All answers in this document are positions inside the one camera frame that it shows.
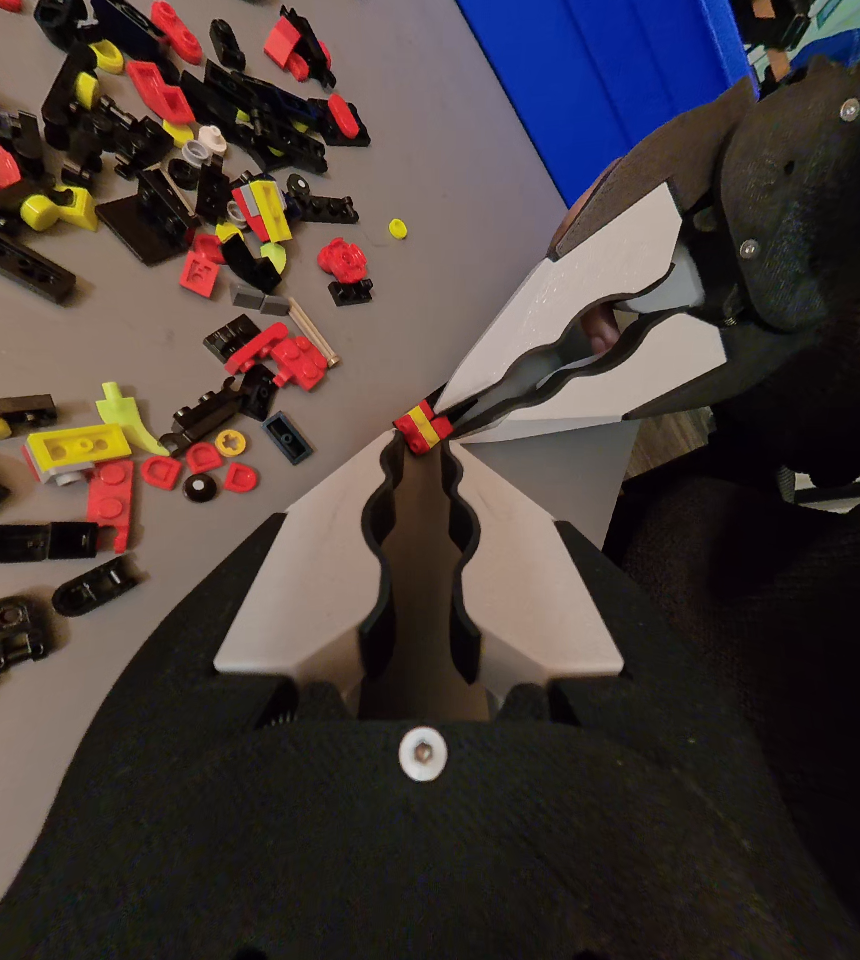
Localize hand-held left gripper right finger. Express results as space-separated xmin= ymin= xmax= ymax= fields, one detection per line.
xmin=439 ymin=438 xmax=626 ymax=714

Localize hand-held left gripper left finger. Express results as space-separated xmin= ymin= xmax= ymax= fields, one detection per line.
xmin=214 ymin=431 xmax=408 ymax=721

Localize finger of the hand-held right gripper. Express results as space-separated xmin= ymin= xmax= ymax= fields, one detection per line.
xmin=433 ymin=183 xmax=707 ymax=421
xmin=448 ymin=311 xmax=728 ymax=445

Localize small red yellow lego assembly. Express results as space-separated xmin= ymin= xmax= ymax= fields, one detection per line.
xmin=394 ymin=384 xmax=455 ymax=456

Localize person's right forearm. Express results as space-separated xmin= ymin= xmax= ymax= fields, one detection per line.
xmin=707 ymin=296 xmax=860 ymax=489

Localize pile of loose lego pieces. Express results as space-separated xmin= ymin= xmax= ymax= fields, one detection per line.
xmin=0 ymin=0 xmax=410 ymax=717

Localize person's right hand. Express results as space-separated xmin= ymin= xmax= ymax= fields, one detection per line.
xmin=581 ymin=306 xmax=620 ymax=358

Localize blue fabric bag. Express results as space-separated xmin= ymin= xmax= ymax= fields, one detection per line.
xmin=793 ymin=26 xmax=860 ymax=76

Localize blue plastic bin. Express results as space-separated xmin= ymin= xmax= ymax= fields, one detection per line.
xmin=454 ymin=0 xmax=761 ymax=207

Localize person's dark knit clothing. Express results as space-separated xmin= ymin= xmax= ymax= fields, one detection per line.
xmin=602 ymin=472 xmax=860 ymax=960

